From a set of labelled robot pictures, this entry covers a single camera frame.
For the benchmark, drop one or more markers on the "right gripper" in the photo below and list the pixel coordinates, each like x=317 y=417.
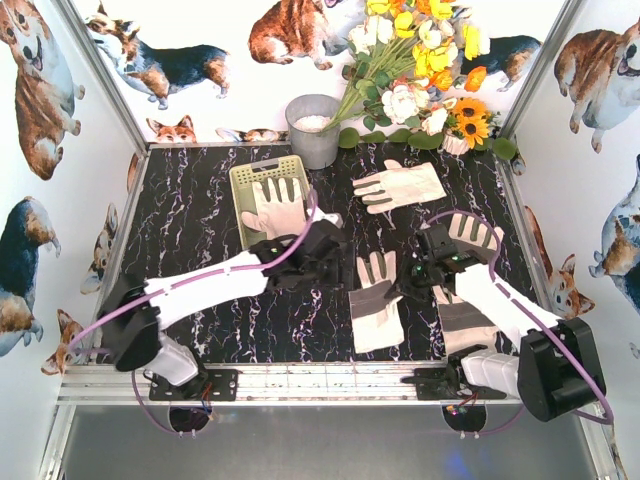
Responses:
x=409 y=282

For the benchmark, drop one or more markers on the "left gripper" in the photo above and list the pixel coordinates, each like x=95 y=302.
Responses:
x=338 y=260

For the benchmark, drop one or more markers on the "white grey glove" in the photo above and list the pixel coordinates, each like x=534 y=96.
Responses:
x=470 y=234
x=375 y=319
x=462 y=324
x=277 y=213

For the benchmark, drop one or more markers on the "white work glove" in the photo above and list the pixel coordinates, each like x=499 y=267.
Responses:
x=398 y=186

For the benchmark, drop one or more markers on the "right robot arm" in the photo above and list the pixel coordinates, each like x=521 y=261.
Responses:
x=556 y=369

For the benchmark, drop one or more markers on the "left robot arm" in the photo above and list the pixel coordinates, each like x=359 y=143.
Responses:
x=137 y=313

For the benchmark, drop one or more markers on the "yellow-green storage basket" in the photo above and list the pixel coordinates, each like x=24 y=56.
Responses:
x=242 y=177

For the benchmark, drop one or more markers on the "grey metal bucket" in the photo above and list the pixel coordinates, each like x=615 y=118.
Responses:
x=312 y=136

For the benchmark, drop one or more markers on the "artificial flower bouquet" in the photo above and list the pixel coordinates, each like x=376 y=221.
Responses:
x=415 y=68

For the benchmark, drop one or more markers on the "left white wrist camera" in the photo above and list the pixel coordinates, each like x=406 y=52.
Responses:
x=333 y=218

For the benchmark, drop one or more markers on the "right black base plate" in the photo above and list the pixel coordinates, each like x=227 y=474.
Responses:
x=446 y=384

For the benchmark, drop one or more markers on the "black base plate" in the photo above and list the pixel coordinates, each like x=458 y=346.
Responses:
x=446 y=384
x=212 y=384

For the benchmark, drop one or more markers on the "aluminium front rail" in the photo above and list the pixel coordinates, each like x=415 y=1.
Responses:
x=295 y=384

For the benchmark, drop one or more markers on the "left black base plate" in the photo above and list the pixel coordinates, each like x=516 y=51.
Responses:
x=212 y=384

